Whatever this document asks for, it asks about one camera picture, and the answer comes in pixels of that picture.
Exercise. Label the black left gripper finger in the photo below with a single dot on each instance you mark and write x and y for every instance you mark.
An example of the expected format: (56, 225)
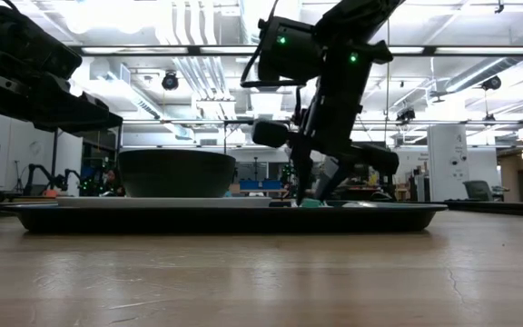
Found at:
(80, 118)
(93, 101)

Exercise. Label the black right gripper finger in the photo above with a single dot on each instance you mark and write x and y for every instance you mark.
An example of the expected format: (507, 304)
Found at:
(334, 175)
(302, 172)

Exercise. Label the black round bowl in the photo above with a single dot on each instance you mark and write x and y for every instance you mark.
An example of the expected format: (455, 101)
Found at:
(175, 175)

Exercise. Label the white round plate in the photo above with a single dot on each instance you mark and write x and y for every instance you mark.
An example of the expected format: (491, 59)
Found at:
(161, 202)

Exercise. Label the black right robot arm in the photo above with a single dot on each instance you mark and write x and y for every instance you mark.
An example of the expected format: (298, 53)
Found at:
(357, 16)

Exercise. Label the black plastic serving tray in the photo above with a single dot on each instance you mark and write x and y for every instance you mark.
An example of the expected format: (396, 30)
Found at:
(220, 220)

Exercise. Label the dark shelving rack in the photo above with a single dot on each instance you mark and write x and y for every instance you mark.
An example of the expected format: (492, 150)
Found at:
(102, 152)

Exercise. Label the blue storage bins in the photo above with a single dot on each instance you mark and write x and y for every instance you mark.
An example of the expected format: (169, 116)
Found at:
(261, 185)

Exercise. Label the background black robot arms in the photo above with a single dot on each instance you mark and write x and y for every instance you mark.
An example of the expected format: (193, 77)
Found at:
(34, 167)

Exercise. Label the person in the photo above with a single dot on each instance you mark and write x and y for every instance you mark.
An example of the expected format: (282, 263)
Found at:
(114, 181)

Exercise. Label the white square column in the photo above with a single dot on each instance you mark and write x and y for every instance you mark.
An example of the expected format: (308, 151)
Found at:
(447, 154)

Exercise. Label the grey office chair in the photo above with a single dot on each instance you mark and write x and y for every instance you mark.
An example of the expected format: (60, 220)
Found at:
(477, 191)

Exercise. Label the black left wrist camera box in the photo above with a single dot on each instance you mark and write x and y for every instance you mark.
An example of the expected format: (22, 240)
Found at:
(21, 41)

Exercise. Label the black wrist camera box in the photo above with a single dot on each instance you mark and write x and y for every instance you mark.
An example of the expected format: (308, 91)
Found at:
(289, 50)
(21, 41)

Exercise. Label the black ceiling-hung camera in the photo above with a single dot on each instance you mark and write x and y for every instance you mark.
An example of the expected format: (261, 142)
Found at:
(491, 83)
(406, 115)
(170, 82)

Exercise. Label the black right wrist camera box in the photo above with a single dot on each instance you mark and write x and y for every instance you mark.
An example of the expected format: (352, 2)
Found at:
(289, 50)

